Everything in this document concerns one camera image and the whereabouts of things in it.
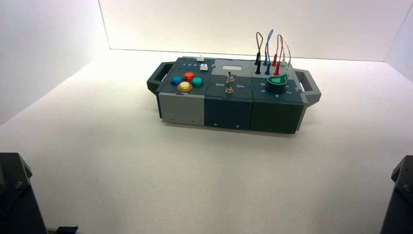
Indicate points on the small grey display panel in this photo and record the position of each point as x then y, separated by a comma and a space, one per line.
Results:
232, 68

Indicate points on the red round push button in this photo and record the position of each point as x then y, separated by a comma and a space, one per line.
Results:
189, 77

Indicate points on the yellow round push button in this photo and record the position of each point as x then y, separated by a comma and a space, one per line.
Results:
185, 86

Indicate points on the green round push button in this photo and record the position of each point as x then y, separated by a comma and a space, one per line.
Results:
197, 81

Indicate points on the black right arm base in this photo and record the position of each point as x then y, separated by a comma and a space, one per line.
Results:
400, 200

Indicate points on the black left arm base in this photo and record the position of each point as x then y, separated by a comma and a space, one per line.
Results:
17, 200

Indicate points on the small black bracket piece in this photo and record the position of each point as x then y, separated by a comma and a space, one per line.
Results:
67, 230

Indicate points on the metal toggle switch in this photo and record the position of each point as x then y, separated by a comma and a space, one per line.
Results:
228, 88
230, 76

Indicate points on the blue round push button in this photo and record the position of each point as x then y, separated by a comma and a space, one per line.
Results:
176, 80

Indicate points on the white square key switch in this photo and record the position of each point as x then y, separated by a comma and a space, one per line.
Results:
203, 67
200, 58

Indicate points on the dark modular control box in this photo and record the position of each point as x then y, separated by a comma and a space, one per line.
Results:
227, 109

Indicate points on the green black rotary knob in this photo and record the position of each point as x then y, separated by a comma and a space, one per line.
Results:
277, 84

